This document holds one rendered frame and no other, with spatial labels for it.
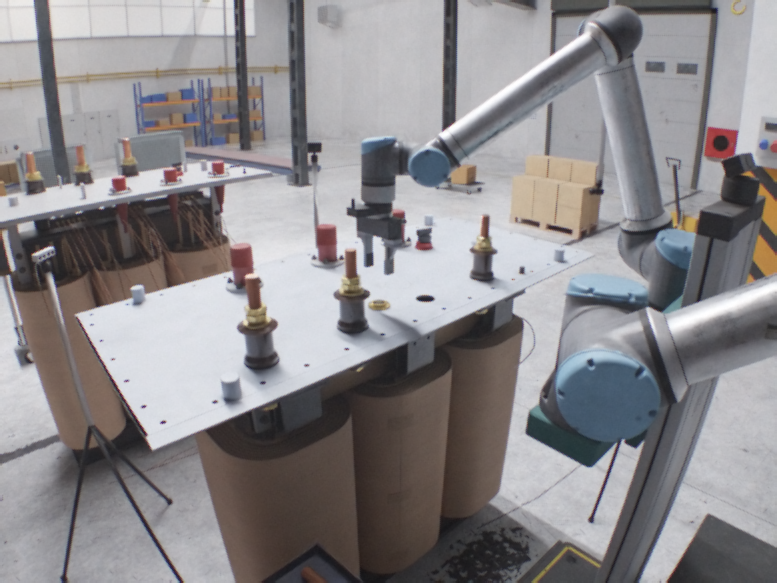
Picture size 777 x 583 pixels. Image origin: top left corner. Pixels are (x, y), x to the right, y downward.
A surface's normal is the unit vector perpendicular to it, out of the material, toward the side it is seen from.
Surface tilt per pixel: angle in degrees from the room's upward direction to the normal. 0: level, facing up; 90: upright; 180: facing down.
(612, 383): 92
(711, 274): 90
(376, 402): 90
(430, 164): 93
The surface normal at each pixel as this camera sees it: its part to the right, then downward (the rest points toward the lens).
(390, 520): 0.20, 0.37
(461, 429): -0.18, 0.37
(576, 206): -0.70, 0.27
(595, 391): -0.41, 0.38
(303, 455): 0.68, 0.28
